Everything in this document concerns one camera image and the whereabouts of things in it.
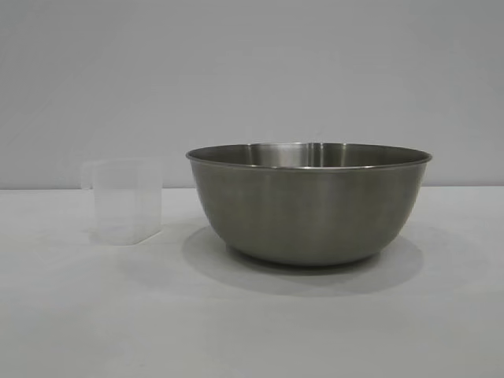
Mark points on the stainless steel mixing bowl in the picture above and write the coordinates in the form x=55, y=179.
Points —
x=307, y=201

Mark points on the translucent plastic measuring cup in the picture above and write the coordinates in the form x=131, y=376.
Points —
x=126, y=201

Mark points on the white tablecloth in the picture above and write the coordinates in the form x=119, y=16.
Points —
x=252, y=323

